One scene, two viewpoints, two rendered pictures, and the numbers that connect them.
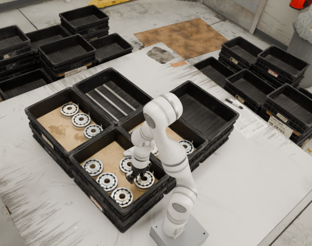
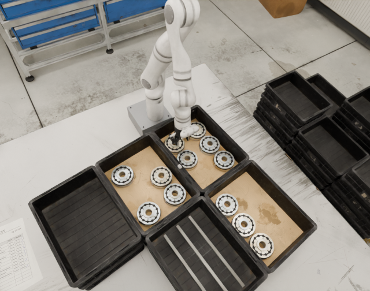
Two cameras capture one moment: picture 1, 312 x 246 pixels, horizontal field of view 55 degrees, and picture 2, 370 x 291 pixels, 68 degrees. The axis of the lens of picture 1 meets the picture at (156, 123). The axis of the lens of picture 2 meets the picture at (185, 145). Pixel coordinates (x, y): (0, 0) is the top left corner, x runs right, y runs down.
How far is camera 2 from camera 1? 1.51 m
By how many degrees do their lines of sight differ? 74
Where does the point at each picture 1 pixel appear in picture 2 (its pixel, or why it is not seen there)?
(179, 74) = not seen: outside the picture
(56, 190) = not seen: hidden behind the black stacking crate
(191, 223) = (138, 115)
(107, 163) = (208, 168)
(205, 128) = (81, 209)
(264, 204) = (56, 138)
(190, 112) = (89, 240)
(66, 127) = (259, 220)
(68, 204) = not seen: hidden behind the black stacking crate
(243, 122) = (6, 249)
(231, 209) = (92, 137)
